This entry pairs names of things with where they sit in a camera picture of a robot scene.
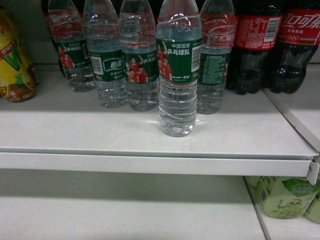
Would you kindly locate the yellow lemon tea bottle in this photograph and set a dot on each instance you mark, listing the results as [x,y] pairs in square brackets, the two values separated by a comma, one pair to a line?
[17,71]

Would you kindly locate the white metal shelf board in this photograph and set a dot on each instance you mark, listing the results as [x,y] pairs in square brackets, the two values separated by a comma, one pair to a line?
[63,130]

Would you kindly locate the right water bottle text label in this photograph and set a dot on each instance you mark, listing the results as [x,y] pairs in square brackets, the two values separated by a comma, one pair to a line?
[218,36]

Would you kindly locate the left cola bottle red label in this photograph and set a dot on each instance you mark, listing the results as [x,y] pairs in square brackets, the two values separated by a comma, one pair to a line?
[257,29]

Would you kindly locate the far left water bottle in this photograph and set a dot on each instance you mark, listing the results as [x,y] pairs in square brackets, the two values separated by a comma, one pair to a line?
[66,26]

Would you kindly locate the right cola bottle red label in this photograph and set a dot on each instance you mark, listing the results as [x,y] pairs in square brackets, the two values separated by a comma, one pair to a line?
[297,41]

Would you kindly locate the water bottle green label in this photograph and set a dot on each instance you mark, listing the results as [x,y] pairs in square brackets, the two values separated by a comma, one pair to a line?
[179,42]

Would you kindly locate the cola bottle red label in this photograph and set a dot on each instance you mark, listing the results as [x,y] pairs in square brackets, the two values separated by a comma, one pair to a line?
[257,29]
[297,41]

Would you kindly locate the green grape juice bottle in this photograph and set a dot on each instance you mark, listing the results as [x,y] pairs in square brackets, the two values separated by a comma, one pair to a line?
[284,197]

